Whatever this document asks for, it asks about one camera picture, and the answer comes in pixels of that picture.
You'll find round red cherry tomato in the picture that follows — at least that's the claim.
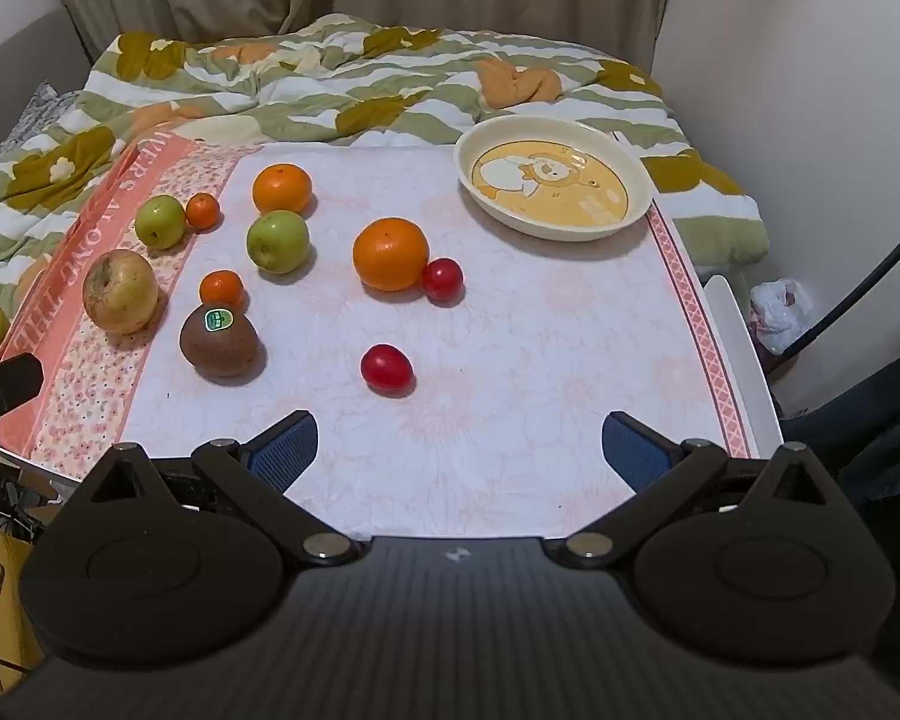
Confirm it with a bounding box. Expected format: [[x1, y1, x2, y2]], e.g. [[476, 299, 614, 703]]
[[421, 258, 464, 303]]

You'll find white plastic bag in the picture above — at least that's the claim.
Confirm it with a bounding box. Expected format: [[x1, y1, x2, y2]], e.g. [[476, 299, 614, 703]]
[[748, 277, 816, 355]]

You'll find pink floral towel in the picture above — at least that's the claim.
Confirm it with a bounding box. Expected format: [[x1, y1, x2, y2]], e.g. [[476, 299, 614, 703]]
[[0, 131, 762, 541]]

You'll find brown kiwi with sticker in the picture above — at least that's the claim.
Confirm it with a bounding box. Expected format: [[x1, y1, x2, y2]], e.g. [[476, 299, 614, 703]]
[[178, 304, 260, 379]]

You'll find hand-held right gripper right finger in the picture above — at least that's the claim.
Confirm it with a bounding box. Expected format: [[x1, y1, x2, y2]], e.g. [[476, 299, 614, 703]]
[[546, 411, 845, 567]]

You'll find dark cloth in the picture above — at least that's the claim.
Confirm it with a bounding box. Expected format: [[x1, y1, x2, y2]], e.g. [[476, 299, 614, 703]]
[[782, 347, 900, 512]]

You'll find yellow-brown apple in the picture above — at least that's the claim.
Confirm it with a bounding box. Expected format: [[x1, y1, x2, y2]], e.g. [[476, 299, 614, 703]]
[[82, 249, 159, 335]]

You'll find medium orange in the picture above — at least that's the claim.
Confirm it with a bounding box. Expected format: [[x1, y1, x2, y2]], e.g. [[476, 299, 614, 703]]
[[252, 163, 314, 215]]

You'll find grey patterned pillow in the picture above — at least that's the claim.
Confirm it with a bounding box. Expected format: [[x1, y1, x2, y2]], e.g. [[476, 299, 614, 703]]
[[4, 81, 85, 152]]

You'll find cream plate with cartoon print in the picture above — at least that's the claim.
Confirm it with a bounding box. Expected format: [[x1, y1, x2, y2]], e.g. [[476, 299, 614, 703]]
[[454, 117, 654, 242]]

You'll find oval red cherry tomato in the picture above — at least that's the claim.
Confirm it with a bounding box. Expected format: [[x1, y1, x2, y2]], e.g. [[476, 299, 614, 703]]
[[360, 343, 414, 394]]

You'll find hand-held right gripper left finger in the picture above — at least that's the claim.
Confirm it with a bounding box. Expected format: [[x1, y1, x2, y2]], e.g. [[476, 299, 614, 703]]
[[71, 411, 362, 567]]

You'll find large green apple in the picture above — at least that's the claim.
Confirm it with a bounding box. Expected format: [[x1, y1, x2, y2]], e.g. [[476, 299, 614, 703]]
[[246, 211, 311, 275]]

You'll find green striped flower blanket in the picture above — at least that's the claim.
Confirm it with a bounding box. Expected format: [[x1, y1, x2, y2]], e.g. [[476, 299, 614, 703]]
[[0, 13, 770, 350]]

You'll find grey padded headboard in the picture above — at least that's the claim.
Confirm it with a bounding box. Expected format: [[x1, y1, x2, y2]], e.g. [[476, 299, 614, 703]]
[[0, 6, 92, 170]]

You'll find small green apple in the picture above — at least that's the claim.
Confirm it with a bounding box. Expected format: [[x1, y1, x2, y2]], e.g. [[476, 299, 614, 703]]
[[135, 195, 188, 249]]

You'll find large orange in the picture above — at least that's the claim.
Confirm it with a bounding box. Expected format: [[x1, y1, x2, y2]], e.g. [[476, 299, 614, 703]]
[[352, 217, 431, 293]]

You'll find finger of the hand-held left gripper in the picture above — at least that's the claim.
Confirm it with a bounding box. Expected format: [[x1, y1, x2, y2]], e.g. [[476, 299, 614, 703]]
[[0, 355, 44, 481]]

